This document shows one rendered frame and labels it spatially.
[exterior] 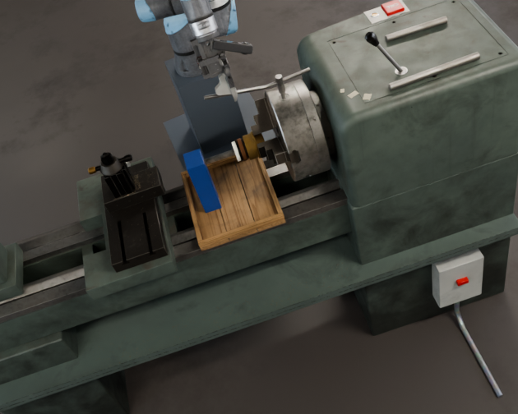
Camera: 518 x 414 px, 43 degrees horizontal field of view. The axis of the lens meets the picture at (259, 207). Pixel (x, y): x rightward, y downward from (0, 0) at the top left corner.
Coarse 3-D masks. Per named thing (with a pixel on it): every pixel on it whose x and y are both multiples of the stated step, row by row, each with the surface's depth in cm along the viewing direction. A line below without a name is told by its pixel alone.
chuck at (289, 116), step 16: (272, 96) 206; (272, 112) 210; (288, 112) 202; (304, 112) 201; (288, 128) 201; (304, 128) 201; (288, 144) 202; (304, 144) 202; (304, 160) 205; (304, 176) 213
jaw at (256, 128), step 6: (258, 102) 214; (264, 102) 214; (258, 108) 214; (264, 108) 214; (270, 108) 214; (258, 114) 214; (264, 114) 214; (270, 114) 214; (258, 120) 214; (264, 120) 214; (270, 120) 214; (252, 126) 214; (258, 126) 214; (264, 126) 215; (270, 126) 215; (252, 132) 215; (258, 132) 215
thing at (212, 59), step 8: (216, 32) 186; (192, 40) 188; (200, 40) 185; (208, 40) 187; (200, 48) 187; (208, 48) 188; (200, 56) 189; (208, 56) 189; (216, 56) 187; (224, 56) 188; (200, 64) 187; (208, 64) 187; (216, 64) 188; (208, 72) 189; (216, 72) 189
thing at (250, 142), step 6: (246, 138) 214; (252, 138) 213; (258, 138) 214; (240, 144) 213; (246, 144) 213; (252, 144) 213; (240, 150) 213; (246, 150) 213; (252, 150) 213; (258, 150) 213; (240, 156) 214; (246, 156) 214; (252, 156) 214; (258, 156) 216
